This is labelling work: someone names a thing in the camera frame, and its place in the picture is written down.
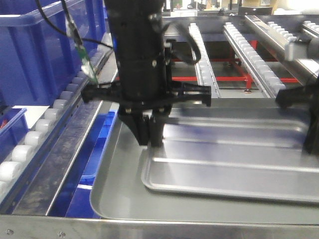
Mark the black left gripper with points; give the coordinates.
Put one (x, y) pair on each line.
(140, 125)

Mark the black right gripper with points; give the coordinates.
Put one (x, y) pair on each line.
(305, 95)

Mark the silver metal tray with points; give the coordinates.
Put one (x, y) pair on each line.
(239, 158)

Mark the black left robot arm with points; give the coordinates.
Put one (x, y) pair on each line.
(145, 90)

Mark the large grey metal tray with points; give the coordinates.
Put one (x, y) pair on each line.
(119, 193)

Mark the large blue plastic box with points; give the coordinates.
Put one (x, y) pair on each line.
(37, 61)

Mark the black monitor in background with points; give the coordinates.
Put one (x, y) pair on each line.
(247, 10)

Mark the lower blue plastic bin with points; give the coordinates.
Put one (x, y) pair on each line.
(73, 200)

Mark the small blue bin corner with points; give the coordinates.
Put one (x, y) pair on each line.
(13, 128)

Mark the red metal frame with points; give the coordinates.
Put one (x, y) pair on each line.
(228, 69)

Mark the white roller conveyor rail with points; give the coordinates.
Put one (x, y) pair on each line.
(13, 164)

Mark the dark steel frame rail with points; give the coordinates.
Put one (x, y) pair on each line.
(39, 185)

